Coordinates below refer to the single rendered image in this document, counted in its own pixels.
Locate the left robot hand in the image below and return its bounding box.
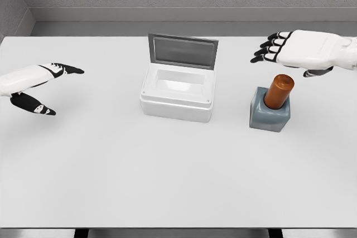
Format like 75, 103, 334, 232
0, 62, 85, 116

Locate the grey bottle with copper cap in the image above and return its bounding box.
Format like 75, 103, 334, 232
249, 74, 295, 133

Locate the white box with open lid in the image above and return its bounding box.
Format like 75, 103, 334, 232
139, 33, 219, 124

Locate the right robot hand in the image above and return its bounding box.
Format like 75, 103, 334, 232
250, 30, 344, 78

